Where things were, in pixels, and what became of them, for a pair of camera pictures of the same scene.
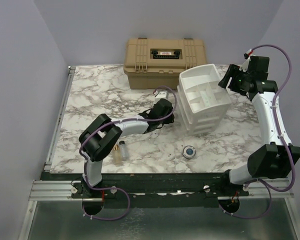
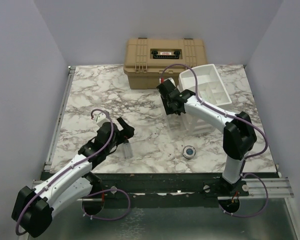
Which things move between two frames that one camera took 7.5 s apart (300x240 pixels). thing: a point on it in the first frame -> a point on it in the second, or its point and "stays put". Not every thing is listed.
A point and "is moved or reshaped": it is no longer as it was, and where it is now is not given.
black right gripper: [233, 72] -> [167, 110]
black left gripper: [169, 120] -> [127, 133]
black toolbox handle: [176, 55] stays put
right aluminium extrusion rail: [258, 190] stays put
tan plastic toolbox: [155, 63] stays put
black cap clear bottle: [123, 150] is moved or reshaped
